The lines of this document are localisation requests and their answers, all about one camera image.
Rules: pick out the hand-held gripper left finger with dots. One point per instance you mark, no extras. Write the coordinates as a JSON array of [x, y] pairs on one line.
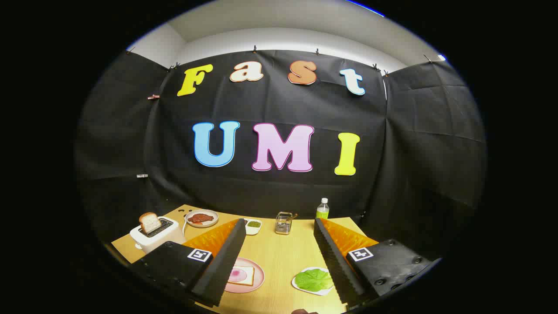
[[226, 261]]

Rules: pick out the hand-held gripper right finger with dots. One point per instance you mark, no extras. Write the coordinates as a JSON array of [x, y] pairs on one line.
[[333, 261]]

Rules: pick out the green lettuce leaf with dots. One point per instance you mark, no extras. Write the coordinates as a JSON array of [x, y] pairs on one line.
[[314, 280]]

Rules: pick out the toasted bread slice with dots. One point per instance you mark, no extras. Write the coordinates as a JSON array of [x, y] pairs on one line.
[[150, 222]]

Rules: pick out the pink ham slice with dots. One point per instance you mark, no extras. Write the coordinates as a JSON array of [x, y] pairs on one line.
[[237, 275]]

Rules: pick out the white bread slice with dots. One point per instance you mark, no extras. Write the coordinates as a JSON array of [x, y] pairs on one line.
[[249, 277]]

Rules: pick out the pink round plate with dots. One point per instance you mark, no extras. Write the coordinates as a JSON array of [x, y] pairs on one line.
[[258, 274]]

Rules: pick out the white divided bean dish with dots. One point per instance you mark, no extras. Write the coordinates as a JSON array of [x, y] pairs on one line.
[[253, 231]]

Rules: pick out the white round plate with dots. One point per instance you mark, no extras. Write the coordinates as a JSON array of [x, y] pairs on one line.
[[209, 224]]

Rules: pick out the white rounded square plate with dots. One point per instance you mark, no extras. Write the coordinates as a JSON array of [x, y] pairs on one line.
[[301, 289]]

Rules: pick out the green label water bottle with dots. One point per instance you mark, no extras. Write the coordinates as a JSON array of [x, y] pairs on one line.
[[322, 212]]

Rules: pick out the brown meat piece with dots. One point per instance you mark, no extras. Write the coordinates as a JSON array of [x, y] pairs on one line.
[[201, 217]]

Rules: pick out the white toaster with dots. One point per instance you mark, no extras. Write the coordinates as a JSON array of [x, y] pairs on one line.
[[161, 240]]

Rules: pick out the black backdrop cloth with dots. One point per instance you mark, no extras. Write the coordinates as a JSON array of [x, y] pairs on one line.
[[270, 104]]

